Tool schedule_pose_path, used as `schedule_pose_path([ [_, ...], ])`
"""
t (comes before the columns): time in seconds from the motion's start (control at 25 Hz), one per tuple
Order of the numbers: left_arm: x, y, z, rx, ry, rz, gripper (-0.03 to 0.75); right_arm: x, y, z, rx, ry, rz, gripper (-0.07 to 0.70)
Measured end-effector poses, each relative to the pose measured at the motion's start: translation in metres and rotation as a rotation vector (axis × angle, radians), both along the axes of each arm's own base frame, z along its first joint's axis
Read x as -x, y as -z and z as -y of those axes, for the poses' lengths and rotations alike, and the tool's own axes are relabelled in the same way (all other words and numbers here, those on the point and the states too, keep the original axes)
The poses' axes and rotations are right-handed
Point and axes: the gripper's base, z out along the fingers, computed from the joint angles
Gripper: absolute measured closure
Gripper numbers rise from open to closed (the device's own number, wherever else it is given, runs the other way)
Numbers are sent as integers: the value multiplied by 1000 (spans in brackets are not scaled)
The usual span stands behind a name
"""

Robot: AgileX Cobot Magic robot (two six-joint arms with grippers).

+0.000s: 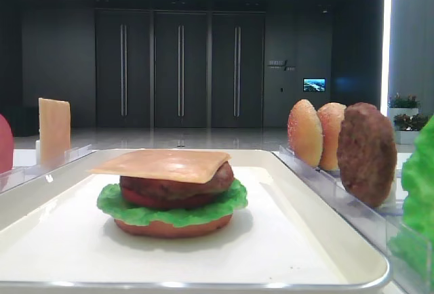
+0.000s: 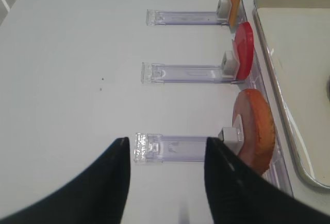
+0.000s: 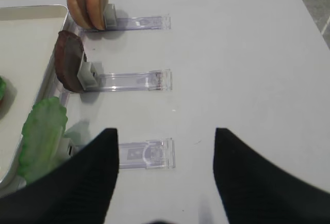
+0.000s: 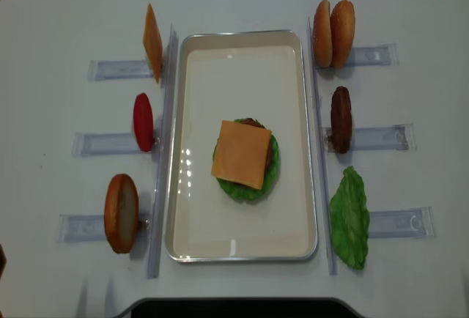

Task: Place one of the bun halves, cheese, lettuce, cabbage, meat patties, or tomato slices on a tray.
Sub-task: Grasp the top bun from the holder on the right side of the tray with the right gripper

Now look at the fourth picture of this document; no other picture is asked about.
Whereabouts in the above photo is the golden bun top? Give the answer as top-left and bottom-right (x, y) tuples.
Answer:
(312, 0), (333, 67)

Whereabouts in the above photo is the orange cheese slice on stack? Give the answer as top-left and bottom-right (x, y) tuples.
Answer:
(211, 120), (272, 190)

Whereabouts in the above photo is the brown patty under cheese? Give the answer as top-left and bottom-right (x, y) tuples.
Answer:
(239, 118), (273, 172)

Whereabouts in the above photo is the red tomato slice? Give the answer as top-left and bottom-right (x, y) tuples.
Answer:
(133, 93), (155, 152)

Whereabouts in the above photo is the upright brown meat patty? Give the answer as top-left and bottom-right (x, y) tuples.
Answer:
(330, 86), (352, 154)

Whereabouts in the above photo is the upright orange cheese slice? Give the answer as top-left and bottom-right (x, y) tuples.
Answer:
(142, 4), (163, 83)

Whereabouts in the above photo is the green lettuce leaf right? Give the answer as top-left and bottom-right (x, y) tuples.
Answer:
(329, 166), (370, 270)

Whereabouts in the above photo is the white rectangular metal tray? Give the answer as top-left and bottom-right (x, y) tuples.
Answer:
(165, 30), (318, 262)

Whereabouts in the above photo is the upright bun half left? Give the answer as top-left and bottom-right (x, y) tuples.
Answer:
(104, 174), (139, 254)

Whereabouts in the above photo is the clear holder top left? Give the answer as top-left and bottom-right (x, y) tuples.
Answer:
(87, 59), (153, 81)

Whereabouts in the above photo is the clear holder middle left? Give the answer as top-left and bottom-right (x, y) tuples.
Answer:
(72, 133), (143, 157)

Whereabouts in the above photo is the clear holder middle right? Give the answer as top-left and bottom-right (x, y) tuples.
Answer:
(322, 123), (417, 152)

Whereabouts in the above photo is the sesame bun half right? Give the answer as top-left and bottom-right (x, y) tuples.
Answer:
(330, 0), (355, 68)

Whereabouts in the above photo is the clear holder bottom left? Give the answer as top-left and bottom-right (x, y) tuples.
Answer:
(57, 213), (151, 244)

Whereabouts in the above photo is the black base at bottom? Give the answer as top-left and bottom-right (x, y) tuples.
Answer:
(118, 297), (362, 317)

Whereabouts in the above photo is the clear holder bottom right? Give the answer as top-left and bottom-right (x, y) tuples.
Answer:
(369, 207), (435, 239)

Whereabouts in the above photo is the clear long rail left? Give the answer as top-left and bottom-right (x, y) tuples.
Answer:
(147, 25), (179, 279)

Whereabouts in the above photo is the clear long rail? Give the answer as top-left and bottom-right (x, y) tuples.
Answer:
(308, 17), (337, 276)
(147, 25), (179, 279)

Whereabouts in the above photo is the clear long rail right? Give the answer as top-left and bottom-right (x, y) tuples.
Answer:
(308, 17), (337, 276)

